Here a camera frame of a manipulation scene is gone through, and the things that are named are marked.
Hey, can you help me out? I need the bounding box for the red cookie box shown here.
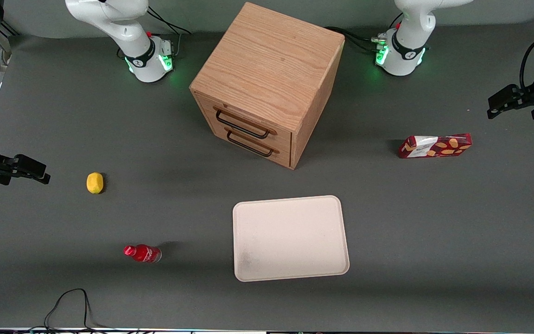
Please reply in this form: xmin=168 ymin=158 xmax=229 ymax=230
xmin=399 ymin=134 xmax=473 ymax=159

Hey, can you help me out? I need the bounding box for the beige rectangular tray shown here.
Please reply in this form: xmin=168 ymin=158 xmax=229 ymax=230
xmin=233 ymin=195 xmax=350 ymax=282

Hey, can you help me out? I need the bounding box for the yellow lemon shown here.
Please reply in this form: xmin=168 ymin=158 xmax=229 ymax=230
xmin=86 ymin=172 xmax=104 ymax=194

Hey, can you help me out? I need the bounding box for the red cola bottle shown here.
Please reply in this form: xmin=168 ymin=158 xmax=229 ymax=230
xmin=124 ymin=244 xmax=162 ymax=263

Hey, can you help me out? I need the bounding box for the wooden drawer front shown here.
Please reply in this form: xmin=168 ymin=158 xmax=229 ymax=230
xmin=208 ymin=122 xmax=292 ymax=168
xmin=198 ymin=95 xmax=293 ymax=151

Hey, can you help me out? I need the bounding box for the wooden drawer cabinet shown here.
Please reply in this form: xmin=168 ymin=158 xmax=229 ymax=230
xmin=189 ymin=2 xmax=345 ymax=170

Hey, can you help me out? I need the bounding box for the grey metal frame post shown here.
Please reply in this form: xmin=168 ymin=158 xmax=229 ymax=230
xmin=0 ymin=21 xmax=21 ymax=55

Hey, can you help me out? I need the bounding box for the black looped cable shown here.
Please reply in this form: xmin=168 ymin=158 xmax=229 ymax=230
xmin=44 ymin=288 xmax=106 ymax=333

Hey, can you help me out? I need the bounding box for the black left arm base cable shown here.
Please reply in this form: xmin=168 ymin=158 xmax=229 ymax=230
xmin=324 ymin=26 xmax=381 ymax=47

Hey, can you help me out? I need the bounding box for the black arm base cable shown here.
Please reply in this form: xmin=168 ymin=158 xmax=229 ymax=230
xmin=146 ymin=6 xmax=192 ymax=57
xmin=324 ymin=26 xmax=381 ymax=47

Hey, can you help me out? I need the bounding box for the black right arm base cable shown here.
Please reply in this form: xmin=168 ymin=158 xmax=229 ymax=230
xmin=146 ymin=6 xmax=192 ymax=57

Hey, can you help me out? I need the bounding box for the black wire drawer handle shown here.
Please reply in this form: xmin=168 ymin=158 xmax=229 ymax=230
xmin=214 ymin=108 xmax=277 ymax=140
xmin=225 ymin=127 xmax=280 ymax=158

